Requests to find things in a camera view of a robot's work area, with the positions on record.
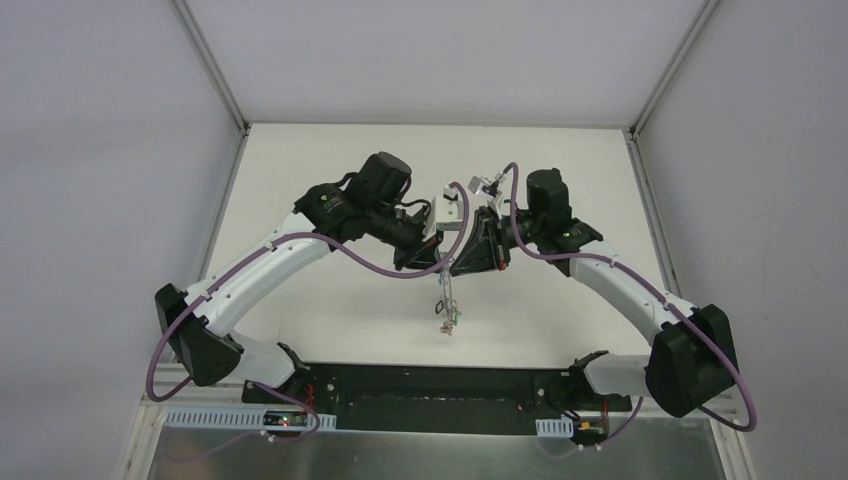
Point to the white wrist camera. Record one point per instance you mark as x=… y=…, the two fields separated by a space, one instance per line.
x=446 y=213
x=487 y=188

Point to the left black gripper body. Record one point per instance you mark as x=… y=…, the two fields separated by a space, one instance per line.
x=422 y=249

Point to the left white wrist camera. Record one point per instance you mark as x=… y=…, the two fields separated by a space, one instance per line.
x=446 y=213

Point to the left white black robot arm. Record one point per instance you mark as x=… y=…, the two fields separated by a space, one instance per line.
x=361 y=215

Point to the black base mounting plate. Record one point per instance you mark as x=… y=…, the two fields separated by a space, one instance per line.
x=452 y=400

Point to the left white cable duct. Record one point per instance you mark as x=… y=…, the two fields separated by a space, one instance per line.
x=229 y=418

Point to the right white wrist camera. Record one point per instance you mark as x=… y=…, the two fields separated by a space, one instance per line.
x=487 y=188

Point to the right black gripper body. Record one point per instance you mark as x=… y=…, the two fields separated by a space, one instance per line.
x=500 y=240

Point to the right white cable duct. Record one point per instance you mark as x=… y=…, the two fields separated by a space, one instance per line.
x=561 y=427

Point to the white cable duct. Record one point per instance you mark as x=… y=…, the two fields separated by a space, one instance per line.
x=561 y=427
x=229 y=418

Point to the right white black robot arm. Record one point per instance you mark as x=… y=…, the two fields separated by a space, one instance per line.
x=692 y=356

